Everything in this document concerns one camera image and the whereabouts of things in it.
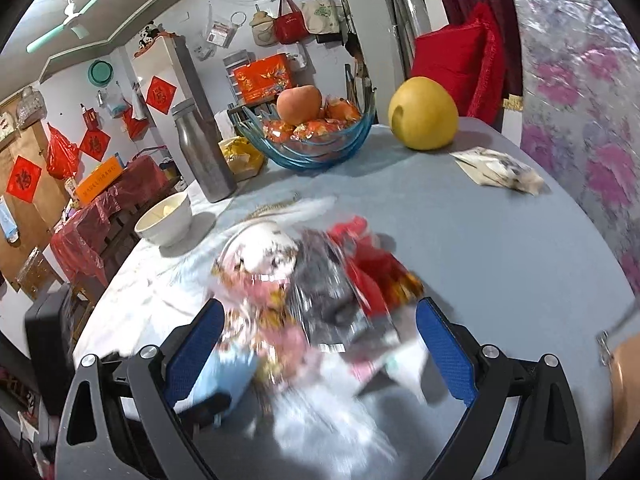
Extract black white plush toy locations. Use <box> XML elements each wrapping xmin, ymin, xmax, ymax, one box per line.
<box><xmin>136</xmin><ymin>21</ymin><xmax>160</xmax><ymax>52</ymax></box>

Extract red plastic bag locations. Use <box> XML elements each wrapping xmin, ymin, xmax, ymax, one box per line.
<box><xmin>46</xmin><ymin>124</ymin><xmax>80</xmax><ymax>181</ymax></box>

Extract red snack wrapper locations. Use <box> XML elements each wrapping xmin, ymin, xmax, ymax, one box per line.
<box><xmin>327</xmin><ymin>216</ymin><xmax>426</xmax><ymax>319</ymax></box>

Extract yellow pomelo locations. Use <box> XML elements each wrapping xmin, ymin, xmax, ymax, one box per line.
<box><xmin>388</xmin><ymin>76</ymin><xmax>460</xmax><ymax>152</ymax></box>

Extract blue glass fruit bowl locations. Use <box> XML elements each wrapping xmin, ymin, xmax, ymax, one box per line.
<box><xmin>227</xmin><ymin>72</ymin><xmax>377</xmax><ymax>174</ymax></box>

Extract clear hanging plastic bag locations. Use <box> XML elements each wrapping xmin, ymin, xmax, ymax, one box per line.
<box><xmin>102</xmin><ymin>87</ymin><xmax>126</xmax><ymax>119</ymax></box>

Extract orange cardboard box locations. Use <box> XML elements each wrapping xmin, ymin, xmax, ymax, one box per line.
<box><xmin>75</xmin><ymin>156</ymin><xmax>126</xmax><ymax>206</ymax></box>

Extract green ceiling fan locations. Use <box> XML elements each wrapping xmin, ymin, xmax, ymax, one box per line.
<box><xmin>26</xmin><ymin>0</ymin><xmax>115</xmax><ymax>55</ymax></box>

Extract hanging plastic packets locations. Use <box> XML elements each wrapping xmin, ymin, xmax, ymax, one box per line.
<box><xmin>207</xmin><ymin>15</ymin><xmax>246</xmax><ymax>59</ymax></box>

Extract pink printed wrapper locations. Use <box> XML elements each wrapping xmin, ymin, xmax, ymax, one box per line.
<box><xmin>210</xmin><ymin>255</ymin><xmax>312</xmax><ymax>397</ymax></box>

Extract yellow plastic bag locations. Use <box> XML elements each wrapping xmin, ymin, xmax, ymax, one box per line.
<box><xmin>220</xmin><ymin>137</ymin><xmax>266</xmax><ymax>182</ymax></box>

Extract metal door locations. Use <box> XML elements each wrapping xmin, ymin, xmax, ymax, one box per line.
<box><xmin>382</xmin><ymin>0</ymin><xmax>437</xmax><ymax>87</ymax></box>

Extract red hanging ornament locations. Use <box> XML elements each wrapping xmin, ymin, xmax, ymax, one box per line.
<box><xmin>122</xmin><ymin>102</ymin><xmax>148</xmax><ymax>140</ymax></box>

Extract white refrigerator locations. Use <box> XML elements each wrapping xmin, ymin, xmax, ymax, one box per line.
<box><xmin>131</xmin><ymin>35</ymin><xmax>221</xmax><ymax>196</ymax></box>

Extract red diamond paper on refrigerator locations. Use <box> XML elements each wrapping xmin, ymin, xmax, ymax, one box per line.
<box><xmin>145</xmin><ymin>76</ymin><xmax>177</xmax><ymax>115</ymax></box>

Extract wrapped orange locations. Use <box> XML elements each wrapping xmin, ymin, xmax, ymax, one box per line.
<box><xmin>292</xmin><ymin>119</ymin><xmax>346</xmax><ymax>142</ymax></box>
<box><xmin>262</xmin><ymin>119</ymin><xmax>296</xmax><ymax>142</ymax></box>
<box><xmin>325</xmin><ymin>99</ymin><xmax>362</xmax><ymax>123</ymax></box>

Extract floral plastic sheet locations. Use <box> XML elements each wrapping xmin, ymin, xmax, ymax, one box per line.
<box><xmin>502</xmin><ymin>0</ymin><xmax>640</xmax><ymax>311</ymax></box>

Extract small red diamond paper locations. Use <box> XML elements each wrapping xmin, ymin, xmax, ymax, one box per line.
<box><xmin>79</xmin><ymin>129</ymin><xmax>112</xmax><ymax>162</ymax></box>

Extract white ceramic bowl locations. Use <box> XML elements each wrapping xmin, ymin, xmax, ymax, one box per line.
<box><xmin>134</xmin><ymin>191</ymin><xmax>194</xmax><ymax>248</ymax></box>

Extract grey shelf rack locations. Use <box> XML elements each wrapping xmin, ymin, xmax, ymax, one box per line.
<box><xmin>222</xmin><ymin>50</ymin><xmax>251</xmax><ymax>97</ymax></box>

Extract orange gift box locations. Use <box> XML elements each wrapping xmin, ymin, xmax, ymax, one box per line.
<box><xmin>233</xmin><ymin>52</ymin><xmax>296</xmax><ymax>104</ymax></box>

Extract silver foil wrapper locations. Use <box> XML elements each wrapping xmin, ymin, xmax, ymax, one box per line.
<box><xmin>290</xmin><ymin>232</ymin><xmax>401</xmax><ymax>352</ymax></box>

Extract steel thermos bottle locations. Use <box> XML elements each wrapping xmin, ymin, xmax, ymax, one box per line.
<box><xmin>171</xmin><ymin>99</ymin><xmax>238</xmax><ymax>204</ymax></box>

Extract grey white tablecloth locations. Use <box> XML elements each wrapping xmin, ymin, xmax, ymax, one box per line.
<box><xmin>72</xmin><ymin>117</ymin><xmax>640</xmax><ymax>480</ymax></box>

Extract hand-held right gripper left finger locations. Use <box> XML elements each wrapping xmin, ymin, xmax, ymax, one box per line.
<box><xmin>54</xmin><ymin>298</ymin><xmax>227</xmax><ymax>480</ymax></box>

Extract red cushion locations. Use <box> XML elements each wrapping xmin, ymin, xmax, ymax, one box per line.
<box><xmin>410</xmin><ymin>2</ymin><xmax>509</xmax><ymax>119</ymax></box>

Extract clear bag on cabinet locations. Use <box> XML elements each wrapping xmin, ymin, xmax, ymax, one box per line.
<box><xmin>17</xmin><ymin>87</ymin><xmax>46</xmax><ymax>129</ymax></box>

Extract beige hanging bag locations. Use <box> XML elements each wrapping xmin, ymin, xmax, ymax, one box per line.
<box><xmin>250</xmin><ymin>5</ymin><xmax>276</xmax><ymax>49</ymax></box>

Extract white canvas tote bag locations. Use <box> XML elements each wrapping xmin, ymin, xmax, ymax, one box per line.
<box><xmin>301</xmin><ymin>0</ymin><xmax>346</xmax><ymax>36</ymax></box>

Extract table with red plastic cover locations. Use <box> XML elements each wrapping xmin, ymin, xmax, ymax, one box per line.
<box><xmin>50</xmin><ymin>155</ymin><xmax>169</xmax><ymax>302</ymax></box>

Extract red apple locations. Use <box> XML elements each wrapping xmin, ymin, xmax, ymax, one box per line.
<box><xmin>276</xmin><ymin>85</ymin><xmax>323</xmax><ymax>125</ymax></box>

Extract red tote bag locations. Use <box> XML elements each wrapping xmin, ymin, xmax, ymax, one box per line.
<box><xmin>272</xmin><ymin>0</ymin><xmax>310</xmax><ymax>45</ymax></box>

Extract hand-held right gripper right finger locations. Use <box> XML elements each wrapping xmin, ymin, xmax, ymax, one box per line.
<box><xmin>416</xmin><ymin>297</ymin><xmax>594</xmax><ymax>480</ymax></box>

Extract brown wooden board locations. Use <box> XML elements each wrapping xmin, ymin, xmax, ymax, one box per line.
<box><xmin>0</xmin><ymin>105</ymin><xmax>67</xmax><ymax>288</ymax></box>

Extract white printed paper cup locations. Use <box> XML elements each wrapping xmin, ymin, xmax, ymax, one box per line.
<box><xmin>235</xmin><ymin>222</ymin><xmax>301</xmax><ymax>281</ymax></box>

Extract large red diamond paper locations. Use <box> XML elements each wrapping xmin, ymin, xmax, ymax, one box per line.
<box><xmin>6</xmin><ymin>156</ymin><xmax>43</xmax><ymax>204</ymax></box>

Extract green plastic basin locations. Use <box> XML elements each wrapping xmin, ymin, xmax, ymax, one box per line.
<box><xmin>88</xmin><ymin>59</ymin><xmax>115</xmax><ymax>87</ymax></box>

